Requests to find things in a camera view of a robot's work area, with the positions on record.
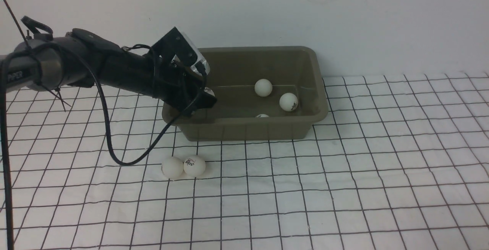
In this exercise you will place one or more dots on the olive green plastic bin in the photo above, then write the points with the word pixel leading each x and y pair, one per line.
pixel 233 74

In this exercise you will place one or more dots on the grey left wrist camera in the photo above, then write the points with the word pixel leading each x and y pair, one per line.
pixel 176 44

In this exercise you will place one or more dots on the white black grid tablecloth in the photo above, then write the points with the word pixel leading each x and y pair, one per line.
pixel 400 163

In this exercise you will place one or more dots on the white ping-pong ball red logo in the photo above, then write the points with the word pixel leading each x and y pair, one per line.
pixel 194 166

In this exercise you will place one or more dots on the white ping-pong ball plain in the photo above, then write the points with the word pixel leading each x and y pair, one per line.
pixel 172 168

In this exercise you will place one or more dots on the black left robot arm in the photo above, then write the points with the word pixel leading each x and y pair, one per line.
pixel 80 59

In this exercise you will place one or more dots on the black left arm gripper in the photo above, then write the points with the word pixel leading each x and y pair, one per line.
pixel 178 86

